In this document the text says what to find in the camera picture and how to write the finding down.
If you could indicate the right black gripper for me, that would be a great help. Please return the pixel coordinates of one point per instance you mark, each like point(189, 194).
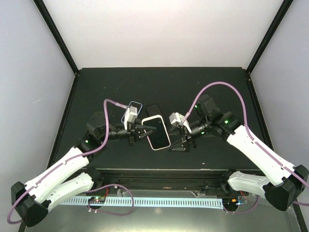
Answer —
point(187, 137)

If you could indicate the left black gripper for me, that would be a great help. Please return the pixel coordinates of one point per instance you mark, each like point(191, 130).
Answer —
point(132, 133)

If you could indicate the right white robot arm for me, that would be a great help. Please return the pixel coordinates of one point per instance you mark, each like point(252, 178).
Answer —
point(227, 127)

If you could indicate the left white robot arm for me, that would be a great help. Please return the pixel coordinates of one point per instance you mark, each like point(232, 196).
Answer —
point(34, 199)

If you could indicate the phone in blue case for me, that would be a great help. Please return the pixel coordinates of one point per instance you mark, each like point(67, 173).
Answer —
point(135, 104)

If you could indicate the black phone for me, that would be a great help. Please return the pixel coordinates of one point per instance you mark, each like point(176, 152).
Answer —
point(153, 110)

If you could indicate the black foam table mat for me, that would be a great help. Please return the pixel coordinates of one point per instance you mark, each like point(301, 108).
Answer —
point(173, 90)

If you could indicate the right circuit board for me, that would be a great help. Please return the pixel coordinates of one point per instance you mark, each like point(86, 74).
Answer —
point(231, 202)

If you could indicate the circuit board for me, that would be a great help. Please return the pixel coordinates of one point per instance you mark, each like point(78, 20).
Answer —
point(96, 200)
point(231, 202)

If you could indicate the left circuit board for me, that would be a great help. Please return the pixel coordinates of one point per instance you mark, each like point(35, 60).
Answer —
point(96, 200)

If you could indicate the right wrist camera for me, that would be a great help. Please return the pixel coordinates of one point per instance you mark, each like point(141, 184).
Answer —
point(176, 120)

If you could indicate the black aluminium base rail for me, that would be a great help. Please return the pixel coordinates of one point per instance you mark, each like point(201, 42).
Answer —
point(226, 184)

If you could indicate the white slotted cable duct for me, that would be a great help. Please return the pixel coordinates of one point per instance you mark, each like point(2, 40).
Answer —
point(211, 203)

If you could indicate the right black frame post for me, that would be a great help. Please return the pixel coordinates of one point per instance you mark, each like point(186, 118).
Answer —
point(279, 16)

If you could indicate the black frame post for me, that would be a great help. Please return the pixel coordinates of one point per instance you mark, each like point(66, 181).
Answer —
point(56, 34)
point(279, 16)

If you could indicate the left black frame post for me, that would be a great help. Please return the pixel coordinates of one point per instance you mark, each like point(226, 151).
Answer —
point(56, 34)

